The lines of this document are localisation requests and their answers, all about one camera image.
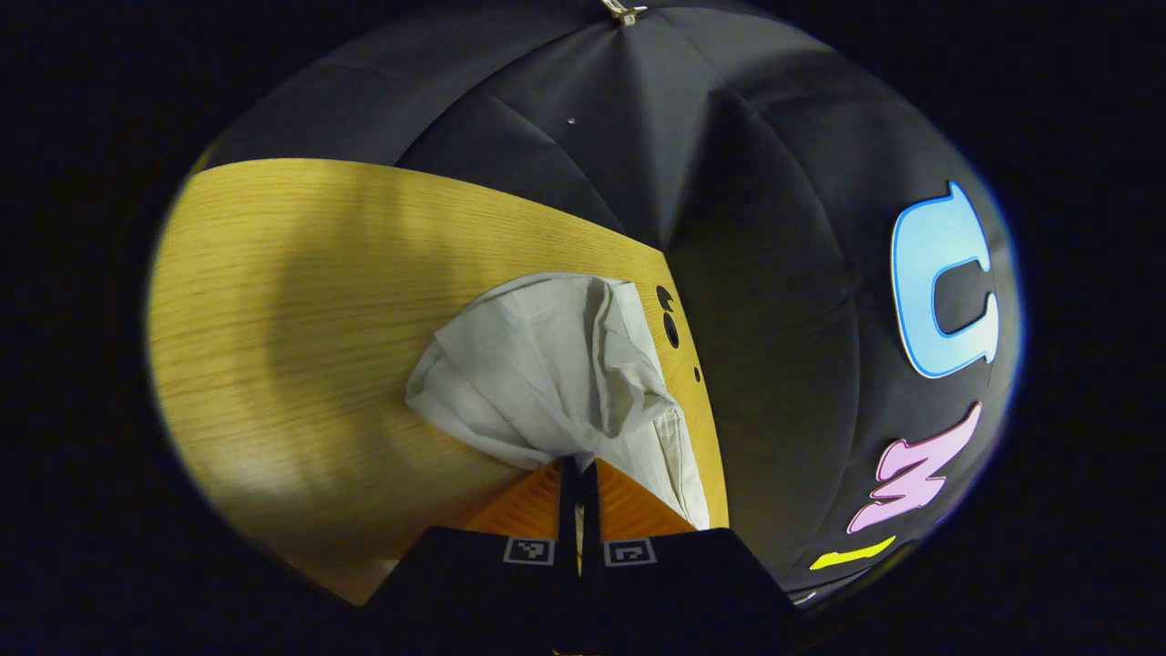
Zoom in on white jeans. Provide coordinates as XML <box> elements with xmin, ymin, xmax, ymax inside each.
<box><xmin>404</xmin><ymin>271</ymin><xmax>712</xmax><ymax>532</ymax></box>

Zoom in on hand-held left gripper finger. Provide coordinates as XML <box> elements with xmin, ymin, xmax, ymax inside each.
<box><xmin>582</xmin><ymin>457</ymin><xmax>803</xmax><ymax>656</ymax></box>
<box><xmin>363</xmin><ymin>456</ymin><xmax>581</xmax><ymax>656</ymax></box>

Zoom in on black backdrop cloth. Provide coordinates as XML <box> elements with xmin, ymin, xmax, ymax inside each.
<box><xmin>193</xmin><ymin>0</ymin><xmax>1026</xmax><ymax>607</ymax></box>

